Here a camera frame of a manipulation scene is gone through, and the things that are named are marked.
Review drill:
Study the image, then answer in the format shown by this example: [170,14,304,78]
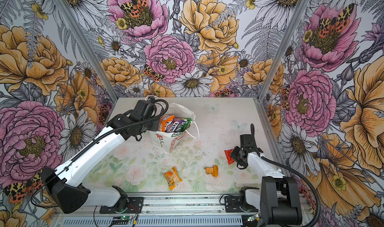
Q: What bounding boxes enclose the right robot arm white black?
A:
[231,134,303,226]

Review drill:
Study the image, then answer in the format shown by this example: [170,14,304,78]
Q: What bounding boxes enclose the green circuit board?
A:
[247,214,260,222]

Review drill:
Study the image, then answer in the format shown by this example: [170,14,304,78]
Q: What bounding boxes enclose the aluminium front rail frame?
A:
[50,192,313,217]

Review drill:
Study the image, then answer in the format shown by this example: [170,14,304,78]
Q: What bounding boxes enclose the white paper gift bag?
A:
[150,102,200,154]

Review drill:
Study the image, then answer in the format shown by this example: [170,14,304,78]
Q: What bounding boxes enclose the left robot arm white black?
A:
[41,97,169,214]

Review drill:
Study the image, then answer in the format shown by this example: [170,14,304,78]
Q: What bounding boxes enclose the small red snack packet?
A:
[225,149,235,165]

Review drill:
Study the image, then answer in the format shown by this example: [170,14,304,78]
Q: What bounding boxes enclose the green Fox's lemon candy bag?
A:
[181,118,192,132]

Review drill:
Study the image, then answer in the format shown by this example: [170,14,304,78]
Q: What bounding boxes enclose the floral table mat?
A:
[84,135,261,193]

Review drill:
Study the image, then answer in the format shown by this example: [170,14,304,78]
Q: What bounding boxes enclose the purple Fox's berries candy bag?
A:
[166,117,184,133]

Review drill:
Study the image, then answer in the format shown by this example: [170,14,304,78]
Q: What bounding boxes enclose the small orange yellow snack packet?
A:
[163,167,183,191]

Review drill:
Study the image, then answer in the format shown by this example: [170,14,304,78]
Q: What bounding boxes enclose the white slotted cable duct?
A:
[53,215,243,227]

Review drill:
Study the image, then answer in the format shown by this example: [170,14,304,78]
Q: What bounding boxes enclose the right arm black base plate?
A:
[219,195,258,213]

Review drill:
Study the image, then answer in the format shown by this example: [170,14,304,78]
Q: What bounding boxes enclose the small orange candy packet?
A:
[205,165,219,178]

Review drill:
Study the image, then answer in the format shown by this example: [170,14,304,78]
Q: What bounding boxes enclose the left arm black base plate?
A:
[99,197,144,214]

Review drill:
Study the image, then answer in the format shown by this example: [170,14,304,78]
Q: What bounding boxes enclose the left black corrugated cable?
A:
[29,99,169,210]

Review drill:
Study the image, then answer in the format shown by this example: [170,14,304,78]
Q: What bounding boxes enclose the right black corrugated cable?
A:
[250,123,322,227]

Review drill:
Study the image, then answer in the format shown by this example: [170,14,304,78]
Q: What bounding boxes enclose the black corrugated cable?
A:
[250,123,322,227]
[29,99,169,210]

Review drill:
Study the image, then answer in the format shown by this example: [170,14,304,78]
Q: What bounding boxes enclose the orange Fox's fruits candy bag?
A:
[158,114,175,132]

